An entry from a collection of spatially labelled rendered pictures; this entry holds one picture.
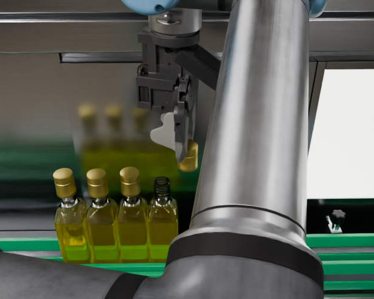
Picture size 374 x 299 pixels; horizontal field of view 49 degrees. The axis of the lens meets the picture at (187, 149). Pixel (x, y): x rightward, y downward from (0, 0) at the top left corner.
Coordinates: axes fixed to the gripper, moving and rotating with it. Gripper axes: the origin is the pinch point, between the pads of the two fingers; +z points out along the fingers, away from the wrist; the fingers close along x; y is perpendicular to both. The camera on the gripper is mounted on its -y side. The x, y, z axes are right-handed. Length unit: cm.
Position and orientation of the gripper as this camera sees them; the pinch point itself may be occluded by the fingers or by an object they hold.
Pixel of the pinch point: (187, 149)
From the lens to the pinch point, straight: 69.5
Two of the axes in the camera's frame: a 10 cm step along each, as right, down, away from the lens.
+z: -0.2, 8.4, 5.5
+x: -2.4, 5.3, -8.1
